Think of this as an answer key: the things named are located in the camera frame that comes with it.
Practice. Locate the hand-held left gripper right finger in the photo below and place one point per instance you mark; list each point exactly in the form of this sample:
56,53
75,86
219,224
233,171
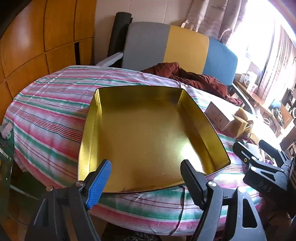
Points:
192,183

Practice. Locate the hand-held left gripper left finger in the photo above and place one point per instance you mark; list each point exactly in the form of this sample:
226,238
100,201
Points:
99,185

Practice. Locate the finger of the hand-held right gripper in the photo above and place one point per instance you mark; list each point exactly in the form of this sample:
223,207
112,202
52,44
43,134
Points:
242,151
270,149

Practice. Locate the white plastic packet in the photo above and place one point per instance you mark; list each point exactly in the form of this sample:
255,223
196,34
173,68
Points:
253,149

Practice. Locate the yellow sponge cake packet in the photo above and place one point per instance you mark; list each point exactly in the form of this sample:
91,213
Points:
241,112
238,126

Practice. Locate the white carton box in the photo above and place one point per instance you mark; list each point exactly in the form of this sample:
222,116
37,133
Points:
218,117

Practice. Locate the gold tin box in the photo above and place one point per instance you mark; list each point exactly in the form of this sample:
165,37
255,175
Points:
150,129

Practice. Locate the person's red clothing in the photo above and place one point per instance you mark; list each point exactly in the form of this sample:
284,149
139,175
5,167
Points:
277,220

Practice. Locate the wooden desk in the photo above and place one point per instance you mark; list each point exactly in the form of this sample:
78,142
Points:
261,104

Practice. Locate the blue round container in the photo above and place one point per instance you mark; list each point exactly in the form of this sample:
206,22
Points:
275,103

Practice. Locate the white milk carton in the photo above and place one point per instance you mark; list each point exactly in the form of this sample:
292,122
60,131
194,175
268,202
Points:
251,77

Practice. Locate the dark red cloth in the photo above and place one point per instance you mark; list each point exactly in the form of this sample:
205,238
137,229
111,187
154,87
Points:
198,78

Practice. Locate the patterned curtain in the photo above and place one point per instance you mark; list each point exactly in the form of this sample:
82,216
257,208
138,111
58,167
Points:
275,60
212,18

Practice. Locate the striped tablecloth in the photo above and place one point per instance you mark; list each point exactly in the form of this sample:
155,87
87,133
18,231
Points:
46,104

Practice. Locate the grey yellow blue chair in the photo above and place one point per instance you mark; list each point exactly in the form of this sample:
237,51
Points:
185,46

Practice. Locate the white chair armrest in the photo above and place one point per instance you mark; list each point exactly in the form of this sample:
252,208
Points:
108,59

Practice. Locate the black rolled mat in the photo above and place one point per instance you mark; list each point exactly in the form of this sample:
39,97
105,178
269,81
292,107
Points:
119,37

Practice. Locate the wooden wardrobe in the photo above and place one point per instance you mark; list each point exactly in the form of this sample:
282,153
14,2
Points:
34,46

